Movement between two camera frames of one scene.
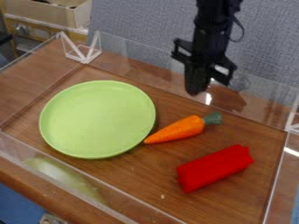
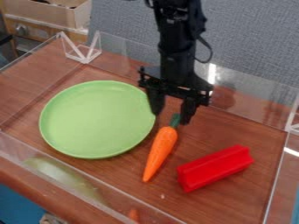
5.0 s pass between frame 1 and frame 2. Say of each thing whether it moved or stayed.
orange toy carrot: moved
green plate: stayed
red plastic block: stayed
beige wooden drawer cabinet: stayed
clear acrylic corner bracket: stayed
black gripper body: moved
